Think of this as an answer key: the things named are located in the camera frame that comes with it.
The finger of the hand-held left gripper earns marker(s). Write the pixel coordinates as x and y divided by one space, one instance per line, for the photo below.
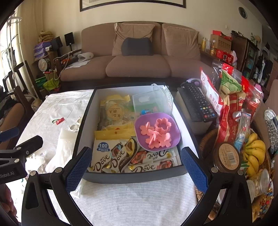
30 144
9 133

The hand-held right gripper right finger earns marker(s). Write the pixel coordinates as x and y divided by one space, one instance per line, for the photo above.
193 171

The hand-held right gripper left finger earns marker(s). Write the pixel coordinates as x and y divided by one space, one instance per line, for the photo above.
79 171

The green carabiner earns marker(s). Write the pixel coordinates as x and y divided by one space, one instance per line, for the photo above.
53 120

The white plastic bag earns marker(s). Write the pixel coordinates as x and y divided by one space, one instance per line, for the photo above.
66 140

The red sachet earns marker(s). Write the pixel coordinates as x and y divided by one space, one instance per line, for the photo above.
60 120

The black storage box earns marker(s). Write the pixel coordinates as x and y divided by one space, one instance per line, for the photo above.
134 177

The person's left hand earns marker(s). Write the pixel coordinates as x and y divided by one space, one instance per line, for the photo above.
7 206

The brown armchair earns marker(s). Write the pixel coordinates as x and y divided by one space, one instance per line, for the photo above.
13 113

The chocolate bag with blue badge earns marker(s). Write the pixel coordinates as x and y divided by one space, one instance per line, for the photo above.
102 165

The wicker basket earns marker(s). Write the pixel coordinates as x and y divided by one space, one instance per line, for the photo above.
206 141

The brown round tub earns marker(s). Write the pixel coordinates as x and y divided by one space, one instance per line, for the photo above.
227 157

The white brown chocolate bag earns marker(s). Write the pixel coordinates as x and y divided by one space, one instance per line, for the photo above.
152 167

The pink flower stamp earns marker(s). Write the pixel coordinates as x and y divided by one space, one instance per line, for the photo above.
147 128
153 141
165 138

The yellow flat packet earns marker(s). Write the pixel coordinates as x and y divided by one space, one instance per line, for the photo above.
113 132

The pink flower cookie cutter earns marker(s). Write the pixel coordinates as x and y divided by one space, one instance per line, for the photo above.
162 125

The white striped tablecloth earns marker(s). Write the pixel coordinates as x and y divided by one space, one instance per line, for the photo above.
130 200

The long red snack bag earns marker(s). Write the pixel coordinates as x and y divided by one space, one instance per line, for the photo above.
228 121

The blue white packet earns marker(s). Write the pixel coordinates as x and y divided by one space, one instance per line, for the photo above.
243 132

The banana bunch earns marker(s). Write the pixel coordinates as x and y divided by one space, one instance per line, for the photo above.
255 147

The yellow label pastry pack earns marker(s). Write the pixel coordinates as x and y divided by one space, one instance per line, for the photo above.
111 113

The black remote control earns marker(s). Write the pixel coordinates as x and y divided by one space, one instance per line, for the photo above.
195 102

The purple square plate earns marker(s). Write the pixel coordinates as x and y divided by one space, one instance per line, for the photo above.
143 121

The round tin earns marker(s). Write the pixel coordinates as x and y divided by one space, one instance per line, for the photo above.
44 64

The pile of wrapped candies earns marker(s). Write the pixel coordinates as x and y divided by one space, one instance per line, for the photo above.
263 204

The clear plastic box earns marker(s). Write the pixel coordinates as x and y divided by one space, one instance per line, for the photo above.
152 102

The white red dates bag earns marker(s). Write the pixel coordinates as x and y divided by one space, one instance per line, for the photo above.
211 91

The purple white gadget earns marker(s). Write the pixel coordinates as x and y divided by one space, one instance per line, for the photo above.
193 82

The purple boxes stack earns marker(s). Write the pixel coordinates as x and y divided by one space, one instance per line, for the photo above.
42 50

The red zip bag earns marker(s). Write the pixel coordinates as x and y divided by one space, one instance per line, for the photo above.
253 102

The white papers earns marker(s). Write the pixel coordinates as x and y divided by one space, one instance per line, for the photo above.
76 64

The green white snack bag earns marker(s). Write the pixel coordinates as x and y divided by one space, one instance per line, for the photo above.
230 83

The black speaker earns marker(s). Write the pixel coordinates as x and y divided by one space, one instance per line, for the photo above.
69 39
57 43

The tan woven bag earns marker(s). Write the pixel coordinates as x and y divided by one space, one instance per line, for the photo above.
45 36

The white neck massager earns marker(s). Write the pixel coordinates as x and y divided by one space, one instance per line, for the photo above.
85 57

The clear zip bag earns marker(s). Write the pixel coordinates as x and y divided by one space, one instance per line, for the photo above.
217 67

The brown sofa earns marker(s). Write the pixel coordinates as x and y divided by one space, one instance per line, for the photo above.
139 67

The red gift box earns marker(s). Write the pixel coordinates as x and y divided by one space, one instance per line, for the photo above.
224 56

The yellow bottle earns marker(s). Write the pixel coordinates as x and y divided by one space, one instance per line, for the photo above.
203 44

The tan sofa cushion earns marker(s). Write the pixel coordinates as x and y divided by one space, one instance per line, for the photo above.
134 30
180 43

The dark wooden cabinet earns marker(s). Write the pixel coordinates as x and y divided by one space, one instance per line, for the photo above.
244 52

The cardboard box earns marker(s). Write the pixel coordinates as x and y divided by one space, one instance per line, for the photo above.
220 43

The grey lumbar pillow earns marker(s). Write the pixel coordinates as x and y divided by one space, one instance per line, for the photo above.
136 46

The round wall clock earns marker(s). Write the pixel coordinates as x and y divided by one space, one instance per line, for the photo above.
242 12

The framed wall picture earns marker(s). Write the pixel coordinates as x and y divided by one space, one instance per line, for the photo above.
130 3

